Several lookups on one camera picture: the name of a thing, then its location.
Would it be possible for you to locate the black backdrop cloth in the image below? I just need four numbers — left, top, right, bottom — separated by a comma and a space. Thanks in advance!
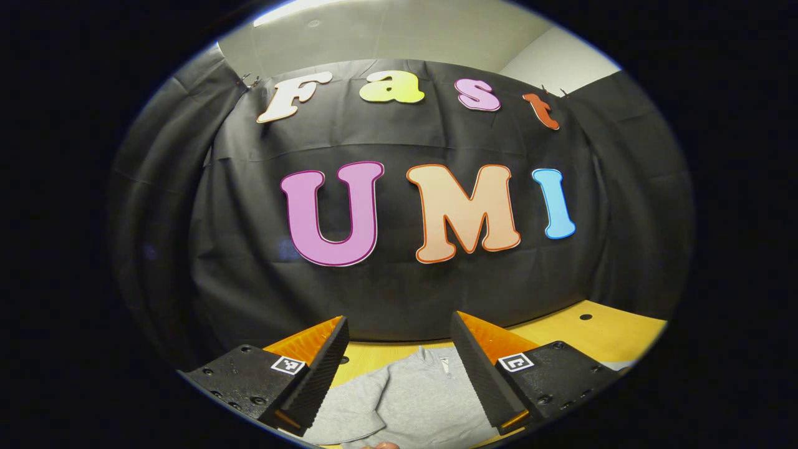
107, 44, 695, 369

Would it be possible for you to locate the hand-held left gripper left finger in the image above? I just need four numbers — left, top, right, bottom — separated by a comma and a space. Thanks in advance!
178, 315, 351, 437

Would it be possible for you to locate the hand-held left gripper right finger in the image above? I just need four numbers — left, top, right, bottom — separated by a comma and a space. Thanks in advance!
450, 311, 624, 436

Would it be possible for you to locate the grey zip-neck sweatshirt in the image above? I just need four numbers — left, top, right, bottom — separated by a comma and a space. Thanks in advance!
305, 346, 632, 447

